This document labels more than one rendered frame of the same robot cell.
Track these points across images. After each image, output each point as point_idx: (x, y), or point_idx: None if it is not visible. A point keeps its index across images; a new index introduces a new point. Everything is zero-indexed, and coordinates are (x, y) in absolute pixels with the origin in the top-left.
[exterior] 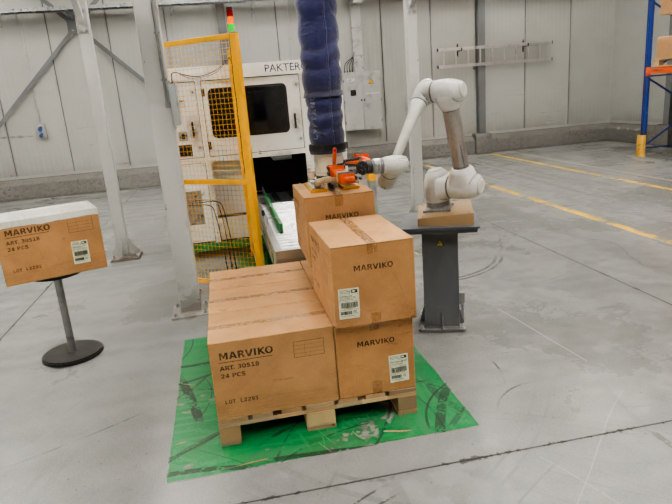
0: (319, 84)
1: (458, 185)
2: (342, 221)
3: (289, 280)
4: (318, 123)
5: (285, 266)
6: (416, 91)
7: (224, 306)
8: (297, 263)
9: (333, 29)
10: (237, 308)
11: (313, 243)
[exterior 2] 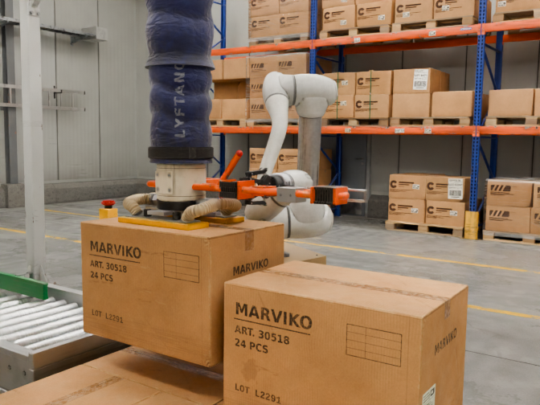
0: (197, 43)
1: (310, 219)
2: (280, 275)
3: (134, 403)
4: (188, 109)
5: (73, 378)
6: (275, 85)
7: None
8: (87, 369)
9: None
10: None
11: (258, 319)
